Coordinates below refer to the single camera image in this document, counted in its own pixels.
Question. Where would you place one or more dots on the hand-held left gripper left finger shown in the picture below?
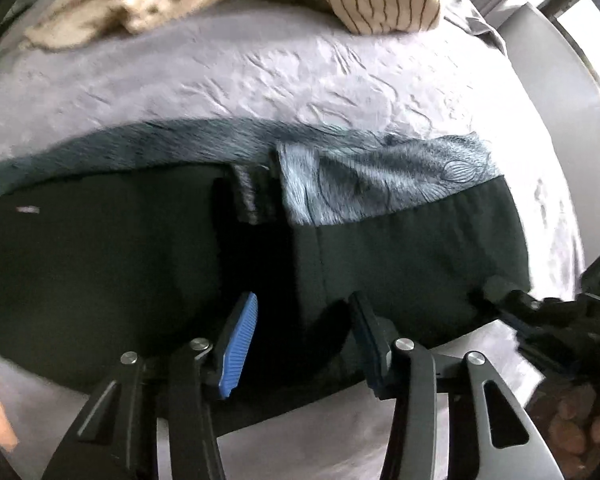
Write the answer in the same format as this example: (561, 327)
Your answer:
(237, 340)

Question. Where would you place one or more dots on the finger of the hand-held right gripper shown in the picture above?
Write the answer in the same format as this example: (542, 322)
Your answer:
(540, 347)
(500, 291)

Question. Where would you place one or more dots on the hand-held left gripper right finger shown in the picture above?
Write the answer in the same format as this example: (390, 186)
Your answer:
(370, 345)

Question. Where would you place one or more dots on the black pants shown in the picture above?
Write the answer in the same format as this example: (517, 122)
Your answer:
(105, 270)

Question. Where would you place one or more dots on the blue floral patterned cloth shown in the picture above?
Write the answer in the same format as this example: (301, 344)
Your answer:
(380, 180)

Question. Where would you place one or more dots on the lavender textured bedspread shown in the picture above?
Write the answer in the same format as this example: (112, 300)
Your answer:
(230, 75)

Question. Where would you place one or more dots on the beige striped rumpled cloth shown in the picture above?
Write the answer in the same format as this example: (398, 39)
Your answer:
(120, 10)

